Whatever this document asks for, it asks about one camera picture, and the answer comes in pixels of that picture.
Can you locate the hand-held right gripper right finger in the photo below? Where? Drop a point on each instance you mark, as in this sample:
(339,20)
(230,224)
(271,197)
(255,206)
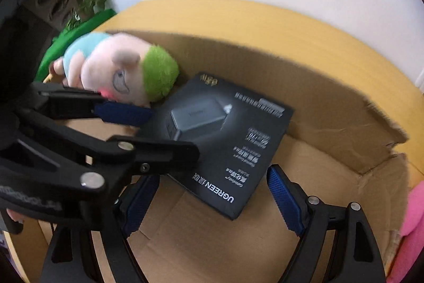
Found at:
(281,200)

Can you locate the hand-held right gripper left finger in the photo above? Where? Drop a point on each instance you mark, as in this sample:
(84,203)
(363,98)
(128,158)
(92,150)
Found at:
(139,205)

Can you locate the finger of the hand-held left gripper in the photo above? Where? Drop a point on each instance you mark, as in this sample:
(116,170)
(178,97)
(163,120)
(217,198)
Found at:
(159,155)
(122,113)

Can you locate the pink plush pig green hair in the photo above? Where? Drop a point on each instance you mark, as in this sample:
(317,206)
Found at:
(126,70)

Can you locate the brown cardboard box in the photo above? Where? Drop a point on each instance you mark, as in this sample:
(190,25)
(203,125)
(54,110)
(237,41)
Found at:
(318,177)

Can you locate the yellow wooden desktop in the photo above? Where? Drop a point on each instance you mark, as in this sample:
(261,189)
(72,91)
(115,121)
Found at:
(265,21)

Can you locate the green cloth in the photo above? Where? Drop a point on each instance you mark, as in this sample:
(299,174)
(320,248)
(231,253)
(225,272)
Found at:
(76,37)

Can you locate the black charger package box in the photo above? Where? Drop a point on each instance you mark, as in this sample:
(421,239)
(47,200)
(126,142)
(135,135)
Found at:
(232,137)

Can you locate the pink plush object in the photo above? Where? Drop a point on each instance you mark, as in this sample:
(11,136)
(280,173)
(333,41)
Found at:
(412,230)

